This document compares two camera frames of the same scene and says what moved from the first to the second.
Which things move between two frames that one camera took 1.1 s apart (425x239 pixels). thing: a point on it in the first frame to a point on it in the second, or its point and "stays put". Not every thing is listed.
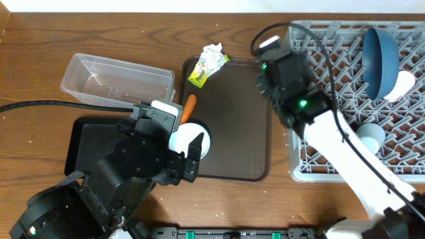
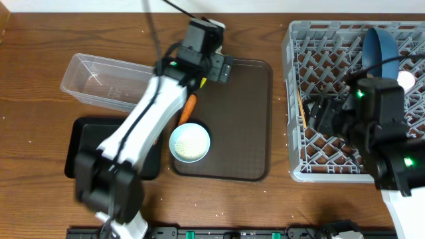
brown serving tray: [237, 116] stays put
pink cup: [405, 82] stays put
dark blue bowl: [380, 59] stays put
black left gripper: [179, 162] to [218, 66]
